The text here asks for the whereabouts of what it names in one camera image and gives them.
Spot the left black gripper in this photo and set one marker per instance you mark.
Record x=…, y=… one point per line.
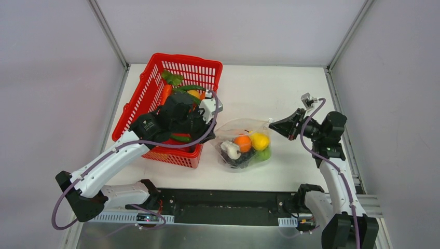
x=194, y=121

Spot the orange carrot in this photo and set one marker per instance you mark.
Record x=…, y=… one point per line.
x=166, y=92

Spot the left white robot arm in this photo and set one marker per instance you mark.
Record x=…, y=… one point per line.
x=178, y=123

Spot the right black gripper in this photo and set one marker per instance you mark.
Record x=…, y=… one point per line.
x=297, y=123

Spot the green cabbage ball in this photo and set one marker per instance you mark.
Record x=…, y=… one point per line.
x=263, y=155

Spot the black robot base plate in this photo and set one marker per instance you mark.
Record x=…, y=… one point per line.
x=227, y=207

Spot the green bean pod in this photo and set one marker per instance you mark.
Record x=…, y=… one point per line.
x=189, y=88

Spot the green chili pepper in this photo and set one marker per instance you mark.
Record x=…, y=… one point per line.
x=180, y=138

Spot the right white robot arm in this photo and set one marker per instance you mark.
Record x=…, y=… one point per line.
x=343, y=220

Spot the yellow bell pepper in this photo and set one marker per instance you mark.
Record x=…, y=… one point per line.
x=260, y=141

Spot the white garlic bulb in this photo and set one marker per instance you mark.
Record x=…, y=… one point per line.
x=232, y=150

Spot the red plastic basket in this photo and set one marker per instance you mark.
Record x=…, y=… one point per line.
x=147, y=96

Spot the round yellow fruit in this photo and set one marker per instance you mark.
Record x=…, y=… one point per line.
x=194, y=93

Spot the black grape bunch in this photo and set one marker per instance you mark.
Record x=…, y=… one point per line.
x=242, y=162

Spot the clear zip top bag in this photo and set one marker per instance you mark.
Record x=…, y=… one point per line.
x=230, y=130

